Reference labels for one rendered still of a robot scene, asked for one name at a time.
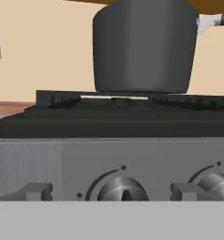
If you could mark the dark grey saucepan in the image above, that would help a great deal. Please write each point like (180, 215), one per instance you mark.
(141, 47)

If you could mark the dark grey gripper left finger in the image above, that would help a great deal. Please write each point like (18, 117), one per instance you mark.
(35, 191)

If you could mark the grey stove with black hob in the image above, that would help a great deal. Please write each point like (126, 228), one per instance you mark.
(116, 131)

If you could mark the silver stove knob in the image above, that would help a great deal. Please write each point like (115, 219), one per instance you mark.
(217, 185)
(122, 189)

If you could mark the brown wooden cupboard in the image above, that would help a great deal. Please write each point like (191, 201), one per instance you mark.
(216, 6)

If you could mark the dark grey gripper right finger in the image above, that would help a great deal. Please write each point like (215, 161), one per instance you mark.
(186, 191)

